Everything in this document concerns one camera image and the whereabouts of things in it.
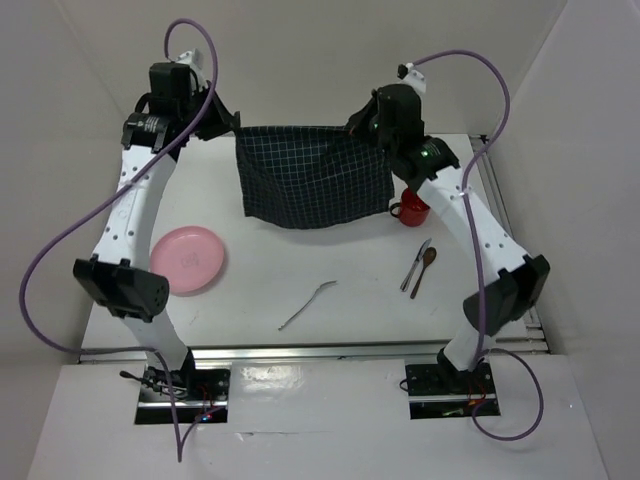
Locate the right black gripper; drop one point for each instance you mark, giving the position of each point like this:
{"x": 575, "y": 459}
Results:
{"x": 360, "y": 119}

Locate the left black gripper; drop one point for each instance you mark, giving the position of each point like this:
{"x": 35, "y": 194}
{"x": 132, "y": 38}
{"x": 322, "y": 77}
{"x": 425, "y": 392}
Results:
{"x": 217, "y": 125}

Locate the dark checkered cloth placemat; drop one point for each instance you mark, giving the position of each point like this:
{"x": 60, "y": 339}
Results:
{"x": 308, "y": 178}

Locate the red enamel mug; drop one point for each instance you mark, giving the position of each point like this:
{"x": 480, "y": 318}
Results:
{"x": 410, "y": 210}

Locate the pink plastic plate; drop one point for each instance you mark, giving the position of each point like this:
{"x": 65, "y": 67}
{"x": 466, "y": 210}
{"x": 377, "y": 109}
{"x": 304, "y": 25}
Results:
{"x": 189, "y": 257}

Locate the silver metal fork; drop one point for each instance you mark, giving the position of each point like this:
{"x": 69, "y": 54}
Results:
{"x": 313, "y": 297}

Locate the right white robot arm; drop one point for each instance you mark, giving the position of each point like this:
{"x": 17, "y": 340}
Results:
{"x": 510, "y": 279}

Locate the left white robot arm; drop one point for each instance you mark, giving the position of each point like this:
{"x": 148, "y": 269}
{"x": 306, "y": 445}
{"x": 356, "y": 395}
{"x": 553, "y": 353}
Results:
{"x": 117, "y": 276}

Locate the silver metal knife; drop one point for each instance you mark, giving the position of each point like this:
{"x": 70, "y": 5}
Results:
{"x": 417, "y": 260}

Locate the brown wooden spoon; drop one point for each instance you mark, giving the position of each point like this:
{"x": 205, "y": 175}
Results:
{"x": 427, "y": 259}

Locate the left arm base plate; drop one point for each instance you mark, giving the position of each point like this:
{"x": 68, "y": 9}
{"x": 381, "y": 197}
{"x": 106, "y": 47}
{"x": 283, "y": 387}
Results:
{"x": 205, "y": 399}

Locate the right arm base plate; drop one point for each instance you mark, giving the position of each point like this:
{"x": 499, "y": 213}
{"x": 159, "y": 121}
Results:
{"x": 432, "y": 395}

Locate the aluminium rail frame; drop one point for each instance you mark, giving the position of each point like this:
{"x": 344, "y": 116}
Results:
{"x": 373, "y": 280}

